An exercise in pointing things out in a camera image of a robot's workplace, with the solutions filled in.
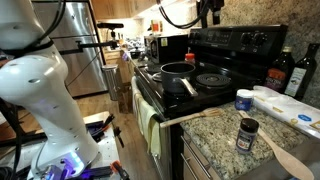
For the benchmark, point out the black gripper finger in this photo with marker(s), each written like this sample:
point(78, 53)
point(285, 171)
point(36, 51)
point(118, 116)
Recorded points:
point(217, 10)
point(204, 13)

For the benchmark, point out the large wooden spoon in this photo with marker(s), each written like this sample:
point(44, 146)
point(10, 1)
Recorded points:
point(286, 156)

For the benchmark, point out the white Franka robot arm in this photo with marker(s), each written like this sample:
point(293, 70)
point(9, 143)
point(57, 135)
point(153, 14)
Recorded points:
point(40, 100)

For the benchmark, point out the black electric stove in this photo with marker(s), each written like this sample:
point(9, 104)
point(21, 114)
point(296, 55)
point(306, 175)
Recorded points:
point(233, 40)

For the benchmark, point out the spice jar with red lid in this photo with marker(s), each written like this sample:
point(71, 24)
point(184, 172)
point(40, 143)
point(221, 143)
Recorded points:
point(190, 58)

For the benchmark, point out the small black background pot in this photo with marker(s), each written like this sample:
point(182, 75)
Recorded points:
point(136, 53)

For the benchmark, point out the blue jar with white lid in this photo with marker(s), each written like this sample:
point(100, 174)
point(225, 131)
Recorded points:
point(244, 100)

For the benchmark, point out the spice jar with black lid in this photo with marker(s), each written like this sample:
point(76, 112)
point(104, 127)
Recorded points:
point(246, 138)

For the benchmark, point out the black coil burner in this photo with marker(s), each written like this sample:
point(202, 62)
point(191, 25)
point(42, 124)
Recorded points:
point(213, 80)

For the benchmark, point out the dark bottle with orange label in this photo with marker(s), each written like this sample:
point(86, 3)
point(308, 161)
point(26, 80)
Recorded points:
point(280, 71)

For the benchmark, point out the wooden upper cabinets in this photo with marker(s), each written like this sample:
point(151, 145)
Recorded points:
point(110, 8)

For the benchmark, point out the wooden base cabinet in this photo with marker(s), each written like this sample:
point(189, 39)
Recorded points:
point(125, 71)

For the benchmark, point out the slotted wooden spatula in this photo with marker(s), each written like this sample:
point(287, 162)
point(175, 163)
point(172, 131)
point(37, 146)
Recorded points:
point(190, 117)

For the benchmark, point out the white dish towel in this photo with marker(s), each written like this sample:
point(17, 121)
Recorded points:
point(135, 93)

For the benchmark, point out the dark bottle with white label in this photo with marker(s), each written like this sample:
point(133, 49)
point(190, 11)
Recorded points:
point(300, 76)

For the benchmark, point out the stainless steel trash can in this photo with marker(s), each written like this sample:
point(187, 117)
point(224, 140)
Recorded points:
point(111, 81)

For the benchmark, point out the white plastic bag package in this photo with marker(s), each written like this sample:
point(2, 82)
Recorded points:
point(283, 106)

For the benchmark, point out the yellow dish towel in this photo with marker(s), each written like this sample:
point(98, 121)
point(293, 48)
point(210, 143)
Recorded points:
point(150, 126)

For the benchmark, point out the stainless steel refrigerator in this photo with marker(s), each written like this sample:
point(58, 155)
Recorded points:
point(83, 50)

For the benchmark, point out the counter drawer cabinet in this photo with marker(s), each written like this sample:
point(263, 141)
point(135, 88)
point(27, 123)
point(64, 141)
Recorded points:
point(193, 160)

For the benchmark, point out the white robot table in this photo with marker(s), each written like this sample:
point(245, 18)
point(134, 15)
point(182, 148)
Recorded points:
point(105, 150)

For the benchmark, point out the black stereo camera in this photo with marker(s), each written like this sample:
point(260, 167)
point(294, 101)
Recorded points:
point(110, 25)

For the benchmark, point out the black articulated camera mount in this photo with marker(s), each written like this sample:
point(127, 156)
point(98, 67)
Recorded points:
point(90, 45)

